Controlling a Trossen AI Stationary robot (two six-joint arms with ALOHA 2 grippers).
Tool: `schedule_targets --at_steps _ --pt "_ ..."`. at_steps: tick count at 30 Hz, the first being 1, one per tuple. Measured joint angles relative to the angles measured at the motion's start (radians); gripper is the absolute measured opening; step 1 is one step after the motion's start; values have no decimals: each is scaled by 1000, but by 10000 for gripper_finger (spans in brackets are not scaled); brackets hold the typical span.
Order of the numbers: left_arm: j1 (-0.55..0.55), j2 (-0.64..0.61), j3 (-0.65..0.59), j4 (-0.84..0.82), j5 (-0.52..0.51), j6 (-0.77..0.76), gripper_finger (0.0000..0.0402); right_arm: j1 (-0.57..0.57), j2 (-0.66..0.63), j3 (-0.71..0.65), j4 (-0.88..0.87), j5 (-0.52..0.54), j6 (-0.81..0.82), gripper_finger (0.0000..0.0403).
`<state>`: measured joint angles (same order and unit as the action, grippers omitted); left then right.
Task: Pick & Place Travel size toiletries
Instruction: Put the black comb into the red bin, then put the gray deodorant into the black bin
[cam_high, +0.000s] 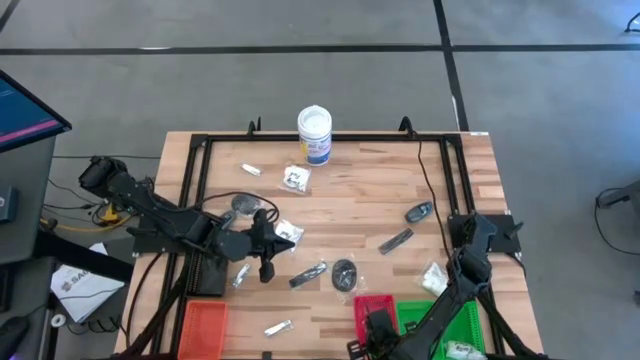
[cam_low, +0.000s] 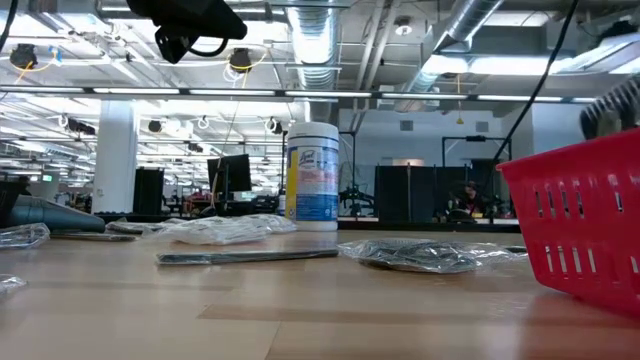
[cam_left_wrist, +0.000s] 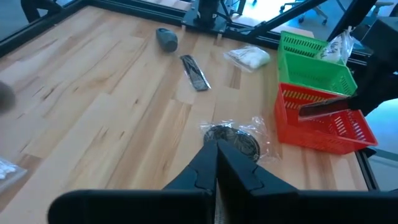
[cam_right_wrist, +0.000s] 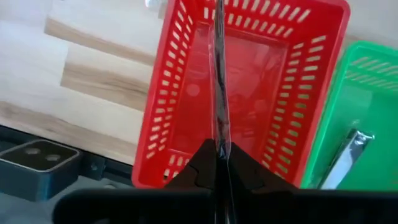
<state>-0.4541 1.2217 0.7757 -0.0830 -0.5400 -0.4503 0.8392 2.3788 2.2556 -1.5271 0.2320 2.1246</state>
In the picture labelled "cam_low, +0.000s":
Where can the comb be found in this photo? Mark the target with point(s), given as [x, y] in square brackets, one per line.
[92, 236]
[612, 112]
[245, 256]

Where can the teal roll-on deodorant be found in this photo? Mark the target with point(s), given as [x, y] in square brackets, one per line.
[50, 217]

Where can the red plastic basket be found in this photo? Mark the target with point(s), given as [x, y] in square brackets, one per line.
[575, 225]

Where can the background black robot arm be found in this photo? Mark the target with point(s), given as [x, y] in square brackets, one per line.
[355, 197]

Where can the long light strip bar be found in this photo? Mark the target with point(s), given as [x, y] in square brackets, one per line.
[135, 91]

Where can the black computer monitor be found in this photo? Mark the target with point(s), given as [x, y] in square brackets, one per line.
[230, 172]

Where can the white square pillar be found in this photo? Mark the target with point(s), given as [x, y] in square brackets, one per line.
[115, 160]

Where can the black cabinet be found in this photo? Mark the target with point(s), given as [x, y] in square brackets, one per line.
[148, 192]

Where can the Lysol wipes canister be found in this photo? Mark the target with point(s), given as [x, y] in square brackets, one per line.
[312, 175]

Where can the vanity pack swabs bag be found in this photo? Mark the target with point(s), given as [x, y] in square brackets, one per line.
[220, 232]

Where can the clear bag white contents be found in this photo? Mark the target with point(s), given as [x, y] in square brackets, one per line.
[132, 227]

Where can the black partition panel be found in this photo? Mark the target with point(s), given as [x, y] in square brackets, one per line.
[420, 195]

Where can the person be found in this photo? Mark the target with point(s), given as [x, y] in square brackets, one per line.
[469, 197]

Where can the black round brush in bag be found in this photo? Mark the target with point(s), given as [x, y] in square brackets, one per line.
[425, 257]

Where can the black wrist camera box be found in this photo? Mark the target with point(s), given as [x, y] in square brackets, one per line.
[175, 45]

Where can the silver round ceiling duct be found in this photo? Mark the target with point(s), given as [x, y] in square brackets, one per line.
[315, 45]

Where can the silver slanted ceiling duct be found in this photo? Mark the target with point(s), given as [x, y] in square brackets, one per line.
[465, 20]

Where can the black metal frame stand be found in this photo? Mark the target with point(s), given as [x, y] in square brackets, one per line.
[475, 138]

